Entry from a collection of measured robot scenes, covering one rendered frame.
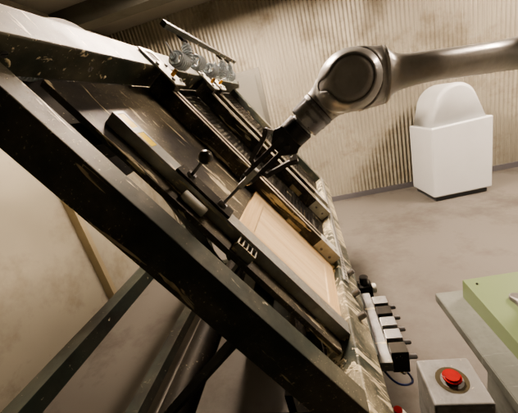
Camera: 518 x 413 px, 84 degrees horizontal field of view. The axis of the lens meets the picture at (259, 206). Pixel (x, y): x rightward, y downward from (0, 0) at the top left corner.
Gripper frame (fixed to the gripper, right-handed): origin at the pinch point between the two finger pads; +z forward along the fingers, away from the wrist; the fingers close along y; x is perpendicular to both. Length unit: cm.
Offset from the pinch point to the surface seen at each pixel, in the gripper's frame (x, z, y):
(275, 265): -2.8, 12.5, 24.0
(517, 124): 374, -205, 229
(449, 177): 296, -88, 191
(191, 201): -6.1, 14.0, -6.8
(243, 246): -3.2, 14.8, 13.0
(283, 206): 39.8, 10.4, 21.6
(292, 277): -1.6, 12.2, 30.6
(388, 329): 12, 8, 76
